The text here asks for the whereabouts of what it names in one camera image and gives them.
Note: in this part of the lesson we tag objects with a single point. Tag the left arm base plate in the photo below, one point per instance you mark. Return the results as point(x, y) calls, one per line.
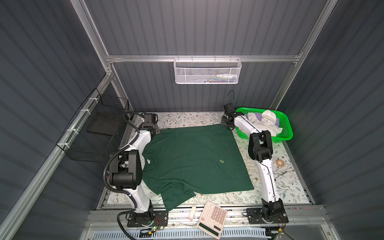
point(148, 219)

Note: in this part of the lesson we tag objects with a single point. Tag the white wire wall basket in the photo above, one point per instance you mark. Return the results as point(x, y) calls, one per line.
point(207, 71)

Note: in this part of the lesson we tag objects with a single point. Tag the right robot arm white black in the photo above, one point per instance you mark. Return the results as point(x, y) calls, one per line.
point(260, 149)

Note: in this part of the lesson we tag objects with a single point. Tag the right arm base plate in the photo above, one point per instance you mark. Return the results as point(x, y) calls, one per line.
point(254, 216)

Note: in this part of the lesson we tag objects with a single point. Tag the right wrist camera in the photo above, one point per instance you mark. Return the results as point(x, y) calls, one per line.
point(229, 108)

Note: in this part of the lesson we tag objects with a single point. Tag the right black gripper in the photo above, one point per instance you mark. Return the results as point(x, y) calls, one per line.
point(223, 122)

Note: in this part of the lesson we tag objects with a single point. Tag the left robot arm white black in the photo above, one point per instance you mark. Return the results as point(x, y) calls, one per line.
point(124, 172)

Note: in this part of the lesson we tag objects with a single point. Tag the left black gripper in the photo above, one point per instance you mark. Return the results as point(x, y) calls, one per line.
point(155, 129)

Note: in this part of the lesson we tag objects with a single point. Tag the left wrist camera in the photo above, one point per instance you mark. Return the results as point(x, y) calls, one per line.
point(150, 118)

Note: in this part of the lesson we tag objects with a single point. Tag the green plastic laundry basket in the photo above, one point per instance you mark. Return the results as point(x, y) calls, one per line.
point(284, 123)

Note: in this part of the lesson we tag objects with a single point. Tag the floral table mat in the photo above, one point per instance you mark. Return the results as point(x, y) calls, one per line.
point(287, 180)

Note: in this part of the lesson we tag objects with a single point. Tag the small white eraser block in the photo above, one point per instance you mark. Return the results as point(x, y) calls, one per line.
point(192, 213)

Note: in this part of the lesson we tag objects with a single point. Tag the pink white calculator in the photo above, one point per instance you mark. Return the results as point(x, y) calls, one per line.
point(212, 220)

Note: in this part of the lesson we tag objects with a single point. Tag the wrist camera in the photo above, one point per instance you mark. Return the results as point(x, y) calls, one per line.
point(150, 118)
point(229, 108)

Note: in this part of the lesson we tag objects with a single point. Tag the brown tape roll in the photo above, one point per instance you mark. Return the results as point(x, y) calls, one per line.
point(280, 163)

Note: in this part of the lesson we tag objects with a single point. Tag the dark green t shirt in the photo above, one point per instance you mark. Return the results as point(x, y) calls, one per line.
point(183, 162)

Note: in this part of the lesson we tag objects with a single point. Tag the white t shirt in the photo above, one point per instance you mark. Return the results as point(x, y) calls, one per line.
point(267, 124)

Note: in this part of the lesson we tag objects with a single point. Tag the black wire wall basket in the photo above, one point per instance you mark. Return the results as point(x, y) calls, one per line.
point(97, 130)

